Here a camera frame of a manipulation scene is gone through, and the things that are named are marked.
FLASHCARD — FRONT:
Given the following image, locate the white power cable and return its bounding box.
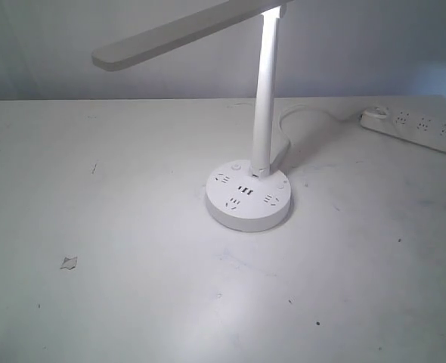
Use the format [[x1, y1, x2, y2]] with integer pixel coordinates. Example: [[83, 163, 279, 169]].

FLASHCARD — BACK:
[[270, 104, 389, 167]]

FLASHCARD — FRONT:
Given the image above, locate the white desk lamp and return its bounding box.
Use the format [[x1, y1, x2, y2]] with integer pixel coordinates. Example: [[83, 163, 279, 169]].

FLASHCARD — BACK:
[[91, 1, 292, 232]]

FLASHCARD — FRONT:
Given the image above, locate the white power strip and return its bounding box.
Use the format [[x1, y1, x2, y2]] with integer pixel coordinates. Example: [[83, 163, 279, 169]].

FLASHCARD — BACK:
[[360, 106, 446, 154]]

